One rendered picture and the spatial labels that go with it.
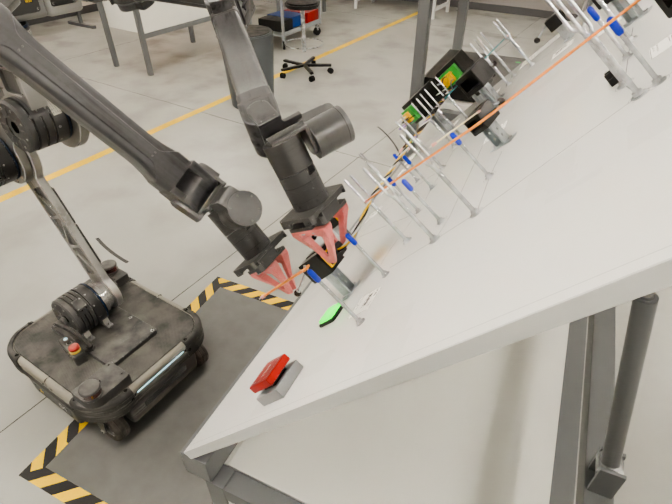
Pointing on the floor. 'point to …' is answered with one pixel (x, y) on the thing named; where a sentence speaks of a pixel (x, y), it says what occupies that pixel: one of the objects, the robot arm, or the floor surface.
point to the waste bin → (261, 37)
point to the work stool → (304, 36)
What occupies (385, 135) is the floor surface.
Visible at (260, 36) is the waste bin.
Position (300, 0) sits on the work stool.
